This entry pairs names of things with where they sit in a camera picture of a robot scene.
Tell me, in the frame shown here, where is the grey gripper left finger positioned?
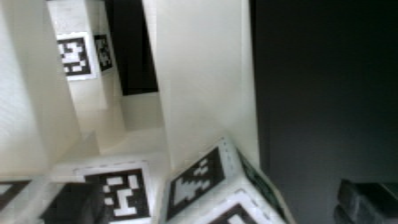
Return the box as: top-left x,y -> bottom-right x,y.
11,181 -> 114,224

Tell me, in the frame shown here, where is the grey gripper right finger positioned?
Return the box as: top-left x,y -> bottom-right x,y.
334,179 -> 398,224

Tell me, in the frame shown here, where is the white chair leg with tag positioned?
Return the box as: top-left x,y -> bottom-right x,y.
46,0 -> 125,135

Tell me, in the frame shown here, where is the white chair back frame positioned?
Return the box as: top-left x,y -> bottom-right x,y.
0,0 -> 169,224

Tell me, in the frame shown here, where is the white tagged cube nut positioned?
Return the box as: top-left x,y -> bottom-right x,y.
158,137 -> 297,224

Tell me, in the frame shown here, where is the white chair seat part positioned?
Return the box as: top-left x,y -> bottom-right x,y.
142,0 -> 260,169

